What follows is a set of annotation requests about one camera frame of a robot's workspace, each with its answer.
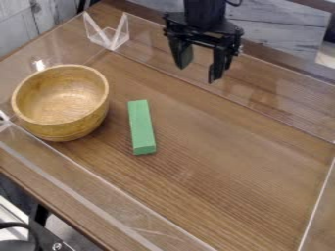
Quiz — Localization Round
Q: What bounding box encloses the brown wooden bowl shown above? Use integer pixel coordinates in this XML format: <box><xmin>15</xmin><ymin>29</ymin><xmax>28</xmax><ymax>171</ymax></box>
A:
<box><xmin>10</xmin><ymin>64</ymin><xmax>109</xmax><ymax>142</ymax></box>

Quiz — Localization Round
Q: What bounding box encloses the black table leg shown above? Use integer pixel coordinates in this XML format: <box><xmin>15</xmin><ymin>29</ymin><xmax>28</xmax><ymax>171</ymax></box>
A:
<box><xmin>33</xmin><ymin>204</ymin><xmax>49</xmax><ymax>226</ymax></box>

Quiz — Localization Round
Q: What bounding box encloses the clear acrylic corner bracket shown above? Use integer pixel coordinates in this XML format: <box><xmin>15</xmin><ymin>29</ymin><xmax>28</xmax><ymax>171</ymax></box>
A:
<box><xmin>83</xmin><ymin>13</ymin><xmax>129</xmax><ymax>51</ymax></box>

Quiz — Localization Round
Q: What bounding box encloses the clear acrylic barrier wall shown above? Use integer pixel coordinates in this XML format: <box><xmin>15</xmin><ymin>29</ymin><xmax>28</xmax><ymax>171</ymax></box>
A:
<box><xmin>0</xmin><ymin>17</ymin><xmax>335</xmax><ymax>251</ymax></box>

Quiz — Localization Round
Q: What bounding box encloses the black cable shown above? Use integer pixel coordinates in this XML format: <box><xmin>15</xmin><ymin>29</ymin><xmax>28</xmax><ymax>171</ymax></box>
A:
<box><xmin>0</xmin><ymin>221</ymin><xmax>44</xmax><ymax>251</ymax></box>

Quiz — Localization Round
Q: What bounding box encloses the green rectangular block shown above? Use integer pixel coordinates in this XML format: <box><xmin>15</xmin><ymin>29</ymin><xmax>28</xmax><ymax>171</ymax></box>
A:
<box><xmin>128</xmin><ymin>100</ymin><xmax>156</xmax><ymax>155</ymax></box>

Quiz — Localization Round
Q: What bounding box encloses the black table clamp mount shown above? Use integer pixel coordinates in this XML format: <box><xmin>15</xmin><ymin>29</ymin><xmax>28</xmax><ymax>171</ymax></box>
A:
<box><xmin>29</xmin><ymin>222</ymin><xmax>76</xmax><ymax>251</ymax></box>

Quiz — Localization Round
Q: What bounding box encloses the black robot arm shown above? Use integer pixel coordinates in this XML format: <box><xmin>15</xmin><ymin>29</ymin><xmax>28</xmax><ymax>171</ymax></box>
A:
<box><xmin>163</xmin><ymin>0</ymin><xmax>244</xmax><ymax>83</ymax></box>

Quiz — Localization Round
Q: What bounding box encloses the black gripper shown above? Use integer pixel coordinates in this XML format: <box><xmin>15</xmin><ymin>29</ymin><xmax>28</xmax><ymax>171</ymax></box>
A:
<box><xmin>163</xmin><ymin>12</ymin><xmax>244</xmax><ymax>83</ymax></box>

